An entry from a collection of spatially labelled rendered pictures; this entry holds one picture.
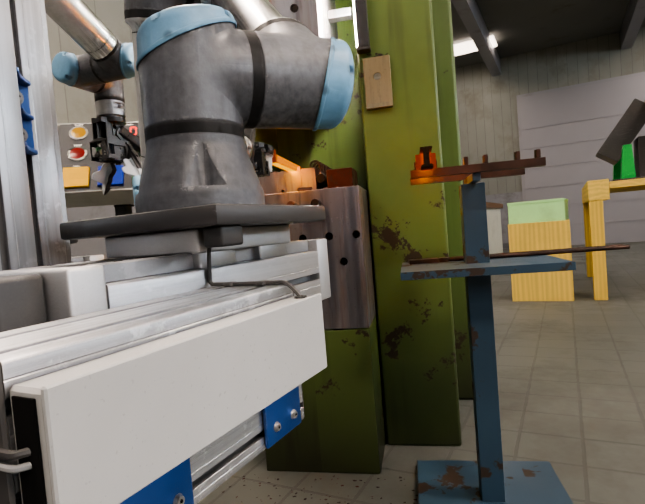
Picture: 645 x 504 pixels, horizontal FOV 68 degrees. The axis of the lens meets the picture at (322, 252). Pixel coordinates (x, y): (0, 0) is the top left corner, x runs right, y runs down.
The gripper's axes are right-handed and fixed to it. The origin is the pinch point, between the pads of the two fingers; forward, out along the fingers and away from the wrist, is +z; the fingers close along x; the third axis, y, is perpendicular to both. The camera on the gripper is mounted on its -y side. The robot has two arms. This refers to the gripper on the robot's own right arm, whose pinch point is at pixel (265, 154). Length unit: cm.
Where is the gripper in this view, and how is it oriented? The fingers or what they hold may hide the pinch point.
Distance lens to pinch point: 134.0
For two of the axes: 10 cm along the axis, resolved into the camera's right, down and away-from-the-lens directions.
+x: 9.8, -0.7, -2.1
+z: 2.0, -0.5, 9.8
